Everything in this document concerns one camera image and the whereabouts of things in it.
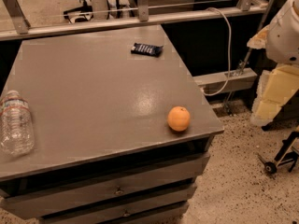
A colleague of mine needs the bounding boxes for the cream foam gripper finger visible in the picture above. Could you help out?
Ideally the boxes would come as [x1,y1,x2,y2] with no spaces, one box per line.
[247,25,269,49]
[250,63,299,126]

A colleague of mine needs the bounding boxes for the clear plastic water bottle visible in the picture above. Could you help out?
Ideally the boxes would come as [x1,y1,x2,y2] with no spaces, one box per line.
[0,91,35,157]

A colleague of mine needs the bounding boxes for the black wheeled cart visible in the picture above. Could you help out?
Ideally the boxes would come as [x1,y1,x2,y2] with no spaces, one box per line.
[258,131,299,175]

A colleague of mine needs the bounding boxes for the orange fruit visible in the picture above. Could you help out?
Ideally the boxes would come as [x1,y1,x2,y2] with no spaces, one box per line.
[167,106,191,132]

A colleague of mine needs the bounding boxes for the grey drawer cabinet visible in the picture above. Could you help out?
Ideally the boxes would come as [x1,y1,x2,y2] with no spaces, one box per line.
[0,26,223,224]

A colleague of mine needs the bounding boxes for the black office chair base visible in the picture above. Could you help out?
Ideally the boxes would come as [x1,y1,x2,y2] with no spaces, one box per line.
[60,0,121,24]

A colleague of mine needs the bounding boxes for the white cable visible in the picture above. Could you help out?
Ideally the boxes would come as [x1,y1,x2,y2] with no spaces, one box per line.
[200,7,233,97]

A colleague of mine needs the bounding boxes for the metal railing frame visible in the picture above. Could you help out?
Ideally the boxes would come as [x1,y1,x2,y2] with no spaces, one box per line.
[0,0,283,95]

